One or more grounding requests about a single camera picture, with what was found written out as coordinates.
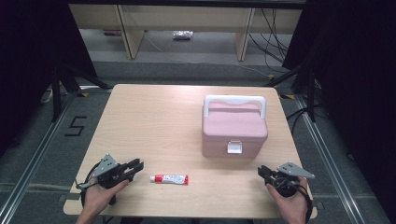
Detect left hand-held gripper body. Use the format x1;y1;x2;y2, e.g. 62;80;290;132
76;153;134;190

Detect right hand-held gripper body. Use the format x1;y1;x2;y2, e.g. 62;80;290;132
269;161;316;198

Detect red and white ointment tube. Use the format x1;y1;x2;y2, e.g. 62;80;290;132
149;174;190;187

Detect pink storage box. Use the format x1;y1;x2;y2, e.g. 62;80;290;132
201;94;269;159

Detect person's right hand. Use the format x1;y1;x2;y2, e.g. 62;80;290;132
265;176;309;219

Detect person's left hand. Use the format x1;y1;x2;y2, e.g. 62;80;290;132
81;179;130;217

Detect black metal stand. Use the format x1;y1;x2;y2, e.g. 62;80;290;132
50;60;111;122
264;63;317;123

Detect black curtain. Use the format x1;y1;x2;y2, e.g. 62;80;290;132
0;0;97;157
281;0;396;218

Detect silver foil packet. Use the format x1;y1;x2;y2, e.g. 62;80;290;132
172;30;194;41

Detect beige desk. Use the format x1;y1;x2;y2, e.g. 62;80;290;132
68;4;303;62

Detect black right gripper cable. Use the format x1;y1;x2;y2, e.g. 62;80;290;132
298;183;314;224

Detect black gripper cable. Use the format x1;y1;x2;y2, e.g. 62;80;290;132
79;161;101;209
298;183;314;224

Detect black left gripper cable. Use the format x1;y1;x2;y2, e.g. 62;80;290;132
79;161;101;209

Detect aluminium floor rail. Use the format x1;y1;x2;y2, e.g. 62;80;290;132
0;92;78;224
293;94;365;224

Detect white floor cable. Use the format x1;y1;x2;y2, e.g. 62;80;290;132
40;88;54;105

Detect bundle of black cables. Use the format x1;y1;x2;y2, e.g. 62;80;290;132
248;7;290;74

